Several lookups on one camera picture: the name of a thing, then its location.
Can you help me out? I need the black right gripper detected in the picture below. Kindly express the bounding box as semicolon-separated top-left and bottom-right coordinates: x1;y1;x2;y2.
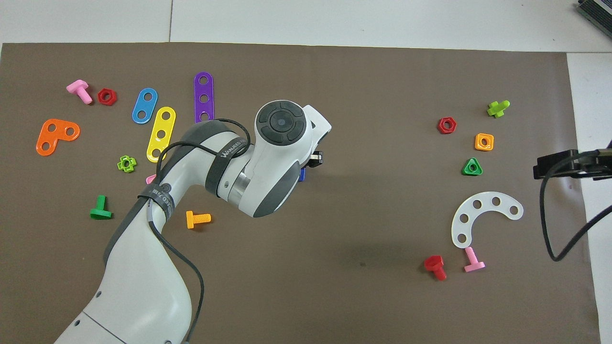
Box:
534;141;612;181

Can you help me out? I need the lime cross-head plastic screw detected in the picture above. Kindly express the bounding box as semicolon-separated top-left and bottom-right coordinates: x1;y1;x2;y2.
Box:
486;99;511;118

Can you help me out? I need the green triangle plastic nut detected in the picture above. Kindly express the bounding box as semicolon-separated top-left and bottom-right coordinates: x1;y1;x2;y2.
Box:
461;157;484;177

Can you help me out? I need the small pink plastic screw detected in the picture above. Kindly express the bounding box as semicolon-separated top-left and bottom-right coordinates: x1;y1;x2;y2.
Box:
463;246;486;273

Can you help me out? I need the orange plastic screw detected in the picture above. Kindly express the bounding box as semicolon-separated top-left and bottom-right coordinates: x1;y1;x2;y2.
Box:
186;210;212;229

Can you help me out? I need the red plastic screw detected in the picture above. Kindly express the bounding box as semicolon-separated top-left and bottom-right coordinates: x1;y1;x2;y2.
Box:
424;255;448;281

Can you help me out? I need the green plastic screw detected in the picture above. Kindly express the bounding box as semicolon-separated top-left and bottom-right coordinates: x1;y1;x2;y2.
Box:
89;194;113;220

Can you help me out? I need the large pink plastic screw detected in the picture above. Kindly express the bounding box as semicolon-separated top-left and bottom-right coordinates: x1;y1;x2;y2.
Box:
66;79;93;105

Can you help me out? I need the white curved five-hole plate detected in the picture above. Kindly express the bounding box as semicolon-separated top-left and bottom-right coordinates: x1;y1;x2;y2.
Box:
451;192;525;249

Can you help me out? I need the brown table mat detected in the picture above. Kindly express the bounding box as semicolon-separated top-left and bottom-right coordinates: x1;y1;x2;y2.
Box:
0;42;602;344

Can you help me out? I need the purple four-hole plastic plate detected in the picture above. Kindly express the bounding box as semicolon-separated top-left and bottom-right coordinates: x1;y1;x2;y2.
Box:
194;72;215;123

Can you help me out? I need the yellow three-hole plastic plate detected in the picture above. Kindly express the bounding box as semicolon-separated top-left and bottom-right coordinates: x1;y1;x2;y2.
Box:
146;106;177;163

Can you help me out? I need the grey ribbed device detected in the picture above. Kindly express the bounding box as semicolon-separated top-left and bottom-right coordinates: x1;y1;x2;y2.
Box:
575;0;612;39

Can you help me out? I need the blue two-hole plastic plate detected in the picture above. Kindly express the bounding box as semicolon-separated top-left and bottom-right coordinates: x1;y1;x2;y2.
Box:
131;87;159;125

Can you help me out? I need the orange heart three-hole plate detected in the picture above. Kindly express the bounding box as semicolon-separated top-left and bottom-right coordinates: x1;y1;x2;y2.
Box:
36;118;81;157

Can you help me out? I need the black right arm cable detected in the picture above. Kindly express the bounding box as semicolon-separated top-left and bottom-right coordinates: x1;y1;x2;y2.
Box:
539;141;612;262

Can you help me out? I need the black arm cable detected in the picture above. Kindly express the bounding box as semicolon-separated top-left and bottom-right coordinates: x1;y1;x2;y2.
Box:
146;118;252;344
539;141;612;262

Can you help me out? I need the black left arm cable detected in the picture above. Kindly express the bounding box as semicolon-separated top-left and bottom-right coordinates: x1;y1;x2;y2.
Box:
146;118;252;344

